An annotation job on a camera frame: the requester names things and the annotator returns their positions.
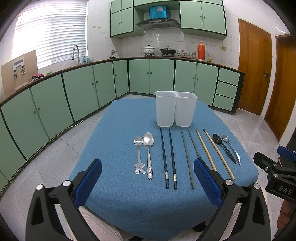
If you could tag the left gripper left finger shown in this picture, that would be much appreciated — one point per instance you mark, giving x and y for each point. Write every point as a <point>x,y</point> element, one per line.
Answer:
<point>43,222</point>

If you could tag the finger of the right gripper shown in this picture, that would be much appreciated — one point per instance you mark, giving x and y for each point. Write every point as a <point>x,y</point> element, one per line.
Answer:
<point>286,153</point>

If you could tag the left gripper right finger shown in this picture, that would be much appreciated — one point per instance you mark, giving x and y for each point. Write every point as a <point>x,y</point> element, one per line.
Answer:
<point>252,222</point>

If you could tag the wooden chopstick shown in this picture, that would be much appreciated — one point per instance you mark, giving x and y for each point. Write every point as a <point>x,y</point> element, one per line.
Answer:
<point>206,151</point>
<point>220,155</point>

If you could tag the small silver teaspoon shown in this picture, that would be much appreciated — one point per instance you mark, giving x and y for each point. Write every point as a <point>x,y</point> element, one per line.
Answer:
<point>226,139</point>

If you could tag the black plastic spoon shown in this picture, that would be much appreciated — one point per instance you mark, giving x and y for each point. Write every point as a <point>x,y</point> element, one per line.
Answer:
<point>218,141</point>

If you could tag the small silver bear-handle spoon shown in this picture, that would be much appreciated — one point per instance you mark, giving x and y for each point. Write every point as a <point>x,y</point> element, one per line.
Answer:
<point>139,166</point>

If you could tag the large silver spoon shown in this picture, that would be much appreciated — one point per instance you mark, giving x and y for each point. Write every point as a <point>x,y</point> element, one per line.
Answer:
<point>148,141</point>

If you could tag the green lower kitchen cabinets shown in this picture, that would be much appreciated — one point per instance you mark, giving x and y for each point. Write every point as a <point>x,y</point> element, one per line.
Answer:
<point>37,113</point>

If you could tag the green kitchen cabinets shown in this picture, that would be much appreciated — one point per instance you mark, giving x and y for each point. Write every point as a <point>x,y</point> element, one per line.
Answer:
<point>203,18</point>
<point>37,113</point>

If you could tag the green upper kitchen cabinets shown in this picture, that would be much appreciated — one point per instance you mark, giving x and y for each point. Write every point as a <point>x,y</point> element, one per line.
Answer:
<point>203,18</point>

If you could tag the chrome kitchen faucet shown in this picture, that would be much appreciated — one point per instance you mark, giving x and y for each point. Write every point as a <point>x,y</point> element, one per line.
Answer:
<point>76,54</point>

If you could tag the person right hand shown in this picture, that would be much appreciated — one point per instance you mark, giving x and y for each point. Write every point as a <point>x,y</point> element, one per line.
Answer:
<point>284,216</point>

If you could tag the wooden door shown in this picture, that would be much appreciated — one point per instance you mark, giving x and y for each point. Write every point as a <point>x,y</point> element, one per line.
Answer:
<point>255,60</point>
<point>282,99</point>

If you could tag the blue table cloth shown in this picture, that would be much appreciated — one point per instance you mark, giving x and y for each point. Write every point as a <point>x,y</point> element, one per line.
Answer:
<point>145,188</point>

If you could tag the glass jar on counter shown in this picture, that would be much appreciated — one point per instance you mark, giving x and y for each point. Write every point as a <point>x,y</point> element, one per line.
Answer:
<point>209,59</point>

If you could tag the white two-compartment utensil holder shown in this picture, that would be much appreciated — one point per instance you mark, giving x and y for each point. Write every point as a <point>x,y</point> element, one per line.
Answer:
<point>175,107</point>

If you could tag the orange thermos flask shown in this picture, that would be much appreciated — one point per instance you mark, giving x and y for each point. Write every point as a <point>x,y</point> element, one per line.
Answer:
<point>201,51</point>

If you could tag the pink cloth on counter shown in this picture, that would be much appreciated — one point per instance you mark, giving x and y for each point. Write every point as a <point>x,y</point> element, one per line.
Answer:
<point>37,76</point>

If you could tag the cardboard box with scale picture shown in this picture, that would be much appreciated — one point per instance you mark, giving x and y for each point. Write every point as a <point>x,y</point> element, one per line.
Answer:
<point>18,72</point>

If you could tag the black wok with lid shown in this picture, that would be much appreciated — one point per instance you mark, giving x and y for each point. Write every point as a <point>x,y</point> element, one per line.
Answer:
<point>168,52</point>

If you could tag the small kettle on counter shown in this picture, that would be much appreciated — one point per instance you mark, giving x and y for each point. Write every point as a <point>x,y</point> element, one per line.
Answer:
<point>112,54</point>

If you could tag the black range hood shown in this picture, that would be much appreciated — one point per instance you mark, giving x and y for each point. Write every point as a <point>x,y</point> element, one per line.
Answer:
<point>158,23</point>

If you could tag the white window blinds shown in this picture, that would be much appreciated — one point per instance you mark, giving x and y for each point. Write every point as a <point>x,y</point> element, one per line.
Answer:
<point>52,28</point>

